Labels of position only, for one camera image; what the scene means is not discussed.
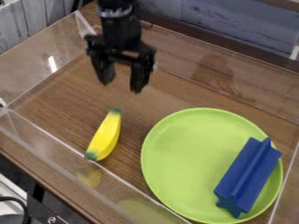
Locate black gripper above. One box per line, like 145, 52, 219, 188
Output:
84, 8, 156, 94

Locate yellow toy banana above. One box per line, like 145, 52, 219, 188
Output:
84, 108, 121, 161

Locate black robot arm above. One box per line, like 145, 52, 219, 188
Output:
84, 0, 156, 94

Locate green plate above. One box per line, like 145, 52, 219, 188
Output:
140, 108, 284, 224

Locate blue star-shaped block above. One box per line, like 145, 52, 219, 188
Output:
213, 137, 281, 219

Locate clear acrylic enclosure wall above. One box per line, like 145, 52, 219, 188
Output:
0, 9, 299, 224

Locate black cable lower left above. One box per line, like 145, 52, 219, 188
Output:
0, 196, 32, 224

